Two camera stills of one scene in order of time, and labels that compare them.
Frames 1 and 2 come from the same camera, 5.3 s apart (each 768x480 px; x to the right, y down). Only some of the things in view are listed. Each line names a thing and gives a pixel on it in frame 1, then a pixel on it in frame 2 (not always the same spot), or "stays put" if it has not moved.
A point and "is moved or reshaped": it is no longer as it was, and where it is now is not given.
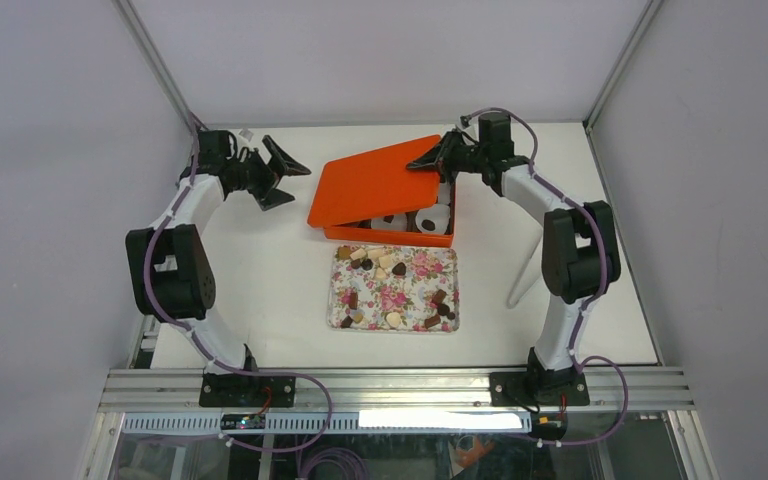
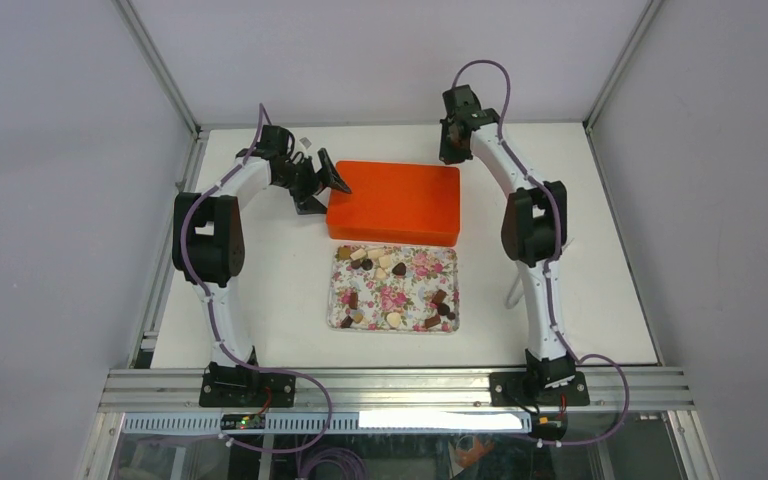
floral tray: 375,288 stays put
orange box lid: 373,182 is moved or reshaped
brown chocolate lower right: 439,296 stays put
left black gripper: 269,178 → 310,205
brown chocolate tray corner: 430,322 stays put
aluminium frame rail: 132,390 stays put
